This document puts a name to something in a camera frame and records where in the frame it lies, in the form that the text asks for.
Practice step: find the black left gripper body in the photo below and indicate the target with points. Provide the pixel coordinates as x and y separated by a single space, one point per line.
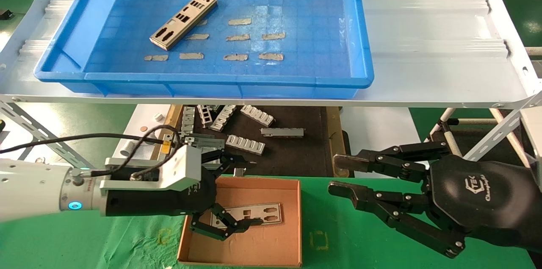
161 203

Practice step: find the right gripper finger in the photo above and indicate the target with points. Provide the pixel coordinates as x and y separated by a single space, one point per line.
402 209
381 161

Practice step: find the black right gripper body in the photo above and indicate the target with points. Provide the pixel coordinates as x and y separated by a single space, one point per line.
487 201

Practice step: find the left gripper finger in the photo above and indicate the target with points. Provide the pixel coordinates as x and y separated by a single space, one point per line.
226 161
220 226

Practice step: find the silver perforated shield plate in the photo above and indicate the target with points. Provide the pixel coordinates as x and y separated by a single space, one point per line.
266 214

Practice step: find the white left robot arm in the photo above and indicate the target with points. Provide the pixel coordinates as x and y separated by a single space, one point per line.
29 188

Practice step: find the brown cardboard box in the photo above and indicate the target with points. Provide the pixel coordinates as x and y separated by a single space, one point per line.
254 248

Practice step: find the wooden framed black tray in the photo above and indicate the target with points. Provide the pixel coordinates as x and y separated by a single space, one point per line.
296 154

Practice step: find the blue plastic tray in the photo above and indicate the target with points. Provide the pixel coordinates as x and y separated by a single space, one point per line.
296 6

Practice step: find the silver binder clip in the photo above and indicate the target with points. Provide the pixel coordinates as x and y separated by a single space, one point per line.
240 172

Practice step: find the large grey metal plate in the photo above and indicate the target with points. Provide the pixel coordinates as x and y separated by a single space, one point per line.
211 142

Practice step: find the green table cloth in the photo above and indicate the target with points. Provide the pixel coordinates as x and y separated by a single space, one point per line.
360 243

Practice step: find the grey metal bar part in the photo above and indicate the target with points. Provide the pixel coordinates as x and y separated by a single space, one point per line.
282 132

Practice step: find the white plastic pipe fitting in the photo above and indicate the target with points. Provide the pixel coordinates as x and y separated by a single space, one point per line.
126 149

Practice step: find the perforated metal diagonal brace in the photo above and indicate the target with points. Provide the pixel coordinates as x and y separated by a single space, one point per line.
499 131
510 135
46 135

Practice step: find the grey tape patch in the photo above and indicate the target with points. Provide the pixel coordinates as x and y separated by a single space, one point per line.
237 37
239 21
196 36

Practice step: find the stack of metal shield plates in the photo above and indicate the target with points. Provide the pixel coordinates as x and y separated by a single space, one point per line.
186 19

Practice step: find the grey slotted metal bracket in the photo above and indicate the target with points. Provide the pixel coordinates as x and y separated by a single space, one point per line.
223 117
205 114
187 118
257 115
245 144

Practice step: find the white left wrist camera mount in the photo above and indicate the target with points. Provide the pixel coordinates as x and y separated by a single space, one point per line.
182 167

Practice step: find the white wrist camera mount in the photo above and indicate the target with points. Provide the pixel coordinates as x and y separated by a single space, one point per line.
182 167
533 142

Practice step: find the white tube rack frame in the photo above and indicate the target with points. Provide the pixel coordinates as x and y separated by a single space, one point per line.
453 142

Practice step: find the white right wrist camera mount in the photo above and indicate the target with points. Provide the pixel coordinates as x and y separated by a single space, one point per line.
533 142

